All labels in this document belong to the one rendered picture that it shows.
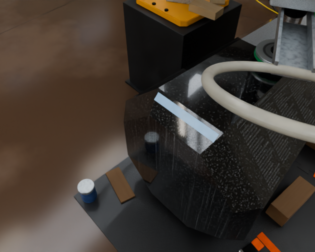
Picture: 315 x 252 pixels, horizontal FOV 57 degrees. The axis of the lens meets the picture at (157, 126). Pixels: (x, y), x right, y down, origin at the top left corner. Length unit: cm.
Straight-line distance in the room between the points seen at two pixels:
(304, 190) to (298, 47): 106
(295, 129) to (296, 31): 75
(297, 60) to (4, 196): 184
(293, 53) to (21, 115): 207
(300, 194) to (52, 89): 209
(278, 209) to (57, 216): 132
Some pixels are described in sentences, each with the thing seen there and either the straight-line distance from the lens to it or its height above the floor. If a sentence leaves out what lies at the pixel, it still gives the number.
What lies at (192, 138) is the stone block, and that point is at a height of 81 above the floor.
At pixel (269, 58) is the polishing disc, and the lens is 143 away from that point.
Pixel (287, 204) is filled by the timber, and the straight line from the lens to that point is 191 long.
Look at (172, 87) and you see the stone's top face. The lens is 127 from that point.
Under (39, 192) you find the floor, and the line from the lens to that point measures 209.
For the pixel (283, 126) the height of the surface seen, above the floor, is 132.
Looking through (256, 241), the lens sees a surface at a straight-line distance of 182.
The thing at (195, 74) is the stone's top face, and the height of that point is 87.
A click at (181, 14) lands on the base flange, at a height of 78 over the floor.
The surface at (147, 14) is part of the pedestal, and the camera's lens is 208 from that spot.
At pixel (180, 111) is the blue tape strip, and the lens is 120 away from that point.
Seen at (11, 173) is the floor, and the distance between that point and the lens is 225.
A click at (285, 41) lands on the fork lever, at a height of 112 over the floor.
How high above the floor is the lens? 171
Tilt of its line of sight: 49 degrees down
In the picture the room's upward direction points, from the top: straight up
